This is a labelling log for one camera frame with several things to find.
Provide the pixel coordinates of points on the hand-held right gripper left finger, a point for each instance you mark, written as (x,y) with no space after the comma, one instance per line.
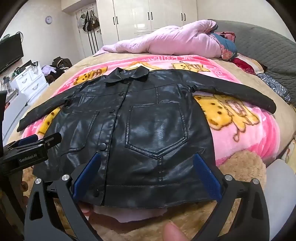
(86,172)

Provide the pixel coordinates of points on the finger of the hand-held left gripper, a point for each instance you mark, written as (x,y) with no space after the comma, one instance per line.
(29,139)
(52,139)

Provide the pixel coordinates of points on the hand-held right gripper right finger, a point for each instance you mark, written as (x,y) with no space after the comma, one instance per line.
(207,177)

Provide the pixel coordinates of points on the black leather jacket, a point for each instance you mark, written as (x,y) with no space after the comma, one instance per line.
(150,127)

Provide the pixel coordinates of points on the dark clothes pile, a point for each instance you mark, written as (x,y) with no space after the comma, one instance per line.
(55,75)

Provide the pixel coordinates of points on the person's right hand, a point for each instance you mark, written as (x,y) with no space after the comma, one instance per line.
(177,231)

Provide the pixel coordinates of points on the white drawer cabinet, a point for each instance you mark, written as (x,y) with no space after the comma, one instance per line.
(32,81)

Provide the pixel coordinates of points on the pink printed blanket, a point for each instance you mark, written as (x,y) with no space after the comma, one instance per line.
(254,143)

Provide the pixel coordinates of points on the pale pink cloth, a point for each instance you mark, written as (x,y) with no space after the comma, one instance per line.
(129,213)

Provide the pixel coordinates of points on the purple cloth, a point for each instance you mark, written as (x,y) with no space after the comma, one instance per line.
(48,70)

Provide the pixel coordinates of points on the light grey object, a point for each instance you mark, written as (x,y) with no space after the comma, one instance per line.
(279,199)

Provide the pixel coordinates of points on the brown bag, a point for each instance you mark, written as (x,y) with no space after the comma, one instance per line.
(62,62)

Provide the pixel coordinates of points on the black flat television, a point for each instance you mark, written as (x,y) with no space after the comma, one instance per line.
(10,53)

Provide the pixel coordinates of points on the white door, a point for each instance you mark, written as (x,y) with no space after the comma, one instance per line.
(79,39)

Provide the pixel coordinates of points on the blue patterned cloth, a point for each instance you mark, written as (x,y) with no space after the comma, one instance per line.
(275,87)

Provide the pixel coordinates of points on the red patterned pillow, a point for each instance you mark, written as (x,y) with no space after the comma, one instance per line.
(229,36)
(245,64)

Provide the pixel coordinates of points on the black hanging bag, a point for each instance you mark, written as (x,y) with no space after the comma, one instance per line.
(87,25)

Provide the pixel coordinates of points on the teal floral pillow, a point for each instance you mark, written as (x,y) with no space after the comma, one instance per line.
(227,46)

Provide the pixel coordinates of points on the pink duvet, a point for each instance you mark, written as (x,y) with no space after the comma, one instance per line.
(173,39)

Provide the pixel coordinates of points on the grey quilted headboard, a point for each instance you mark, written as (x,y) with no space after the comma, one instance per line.
(261,44)

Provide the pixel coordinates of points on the white wardrobe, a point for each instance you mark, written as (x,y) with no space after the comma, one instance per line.
(138,18)

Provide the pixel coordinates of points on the round wall clock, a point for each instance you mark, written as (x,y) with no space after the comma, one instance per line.
(49,19)

